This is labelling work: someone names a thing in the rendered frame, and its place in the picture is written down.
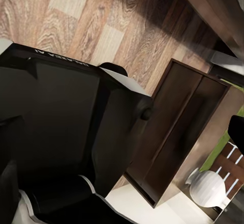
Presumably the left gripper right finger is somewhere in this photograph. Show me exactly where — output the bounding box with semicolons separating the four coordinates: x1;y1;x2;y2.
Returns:
228;115;244;156

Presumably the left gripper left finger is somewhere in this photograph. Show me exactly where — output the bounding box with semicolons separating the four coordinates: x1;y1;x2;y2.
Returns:
0;115;26;176

